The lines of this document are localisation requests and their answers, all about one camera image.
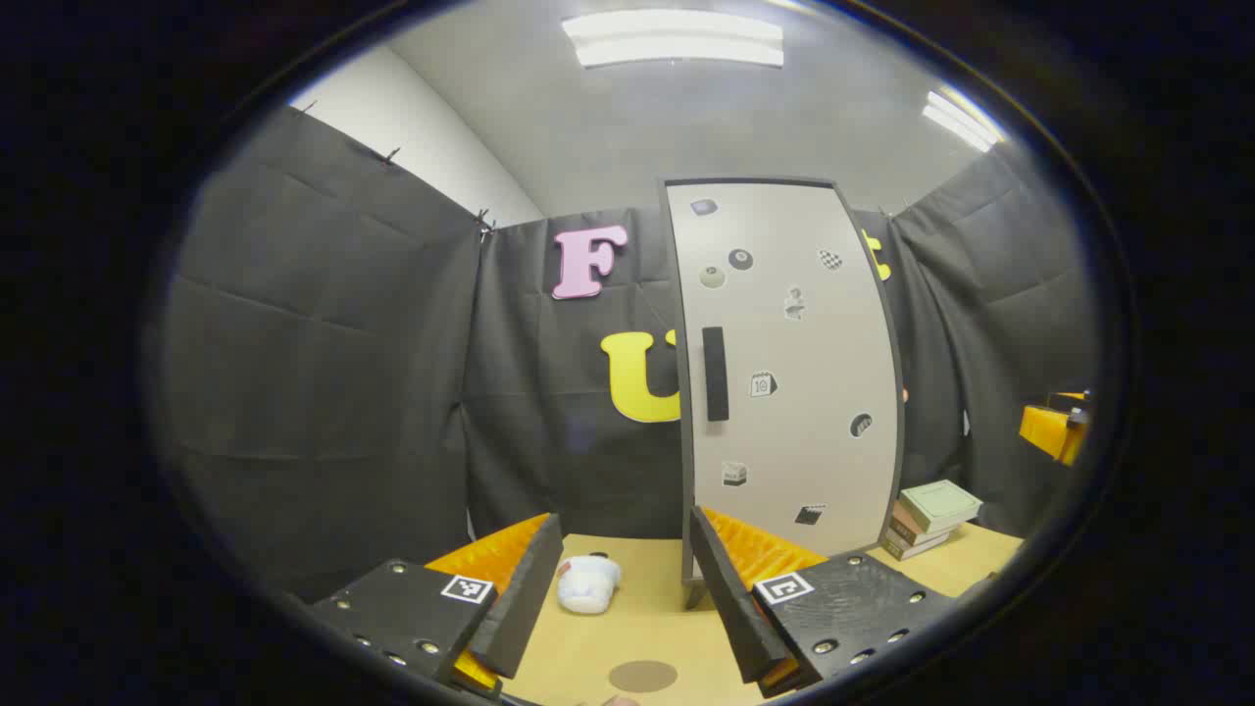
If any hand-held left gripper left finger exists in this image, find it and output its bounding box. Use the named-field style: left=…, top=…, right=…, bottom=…
left=309, top=512, right=567, bottom=699

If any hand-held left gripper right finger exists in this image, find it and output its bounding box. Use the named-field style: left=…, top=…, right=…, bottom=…
left=688, top=505, right=959, bottom=699

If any round brown coaster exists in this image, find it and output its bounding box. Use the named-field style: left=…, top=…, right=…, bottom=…
left=608, top=660, right=679, bottom=694

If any black cabinet door handle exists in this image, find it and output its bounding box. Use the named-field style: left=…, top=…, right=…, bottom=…
left=702, top=327, right=731, bottom=423

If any grey cabinet door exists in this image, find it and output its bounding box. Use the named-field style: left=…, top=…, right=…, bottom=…
left=663, top=178, right=905, bottom=581

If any white crumpled object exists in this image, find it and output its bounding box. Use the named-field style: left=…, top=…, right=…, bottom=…
left=557, top=555, right=623, bottom=615

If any brown cover book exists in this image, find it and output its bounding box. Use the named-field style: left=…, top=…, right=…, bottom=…
left=889, top=502, right=950, bottom=548

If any grey cover book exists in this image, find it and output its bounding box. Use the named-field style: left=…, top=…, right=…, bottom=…
left=879, top=528, right=967, bottom=562

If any black backdrop cloth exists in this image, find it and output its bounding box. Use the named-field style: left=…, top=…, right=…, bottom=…
left=162, top=106, right=1099, bottom=601

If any narrow ceiling light panel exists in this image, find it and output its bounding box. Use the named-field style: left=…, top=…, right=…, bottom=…
left=922, top=88, right=1006, bottom=153

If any large ceiling light panel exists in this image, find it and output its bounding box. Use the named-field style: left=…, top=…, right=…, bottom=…
left=561, top=10, right=785, bottom=70

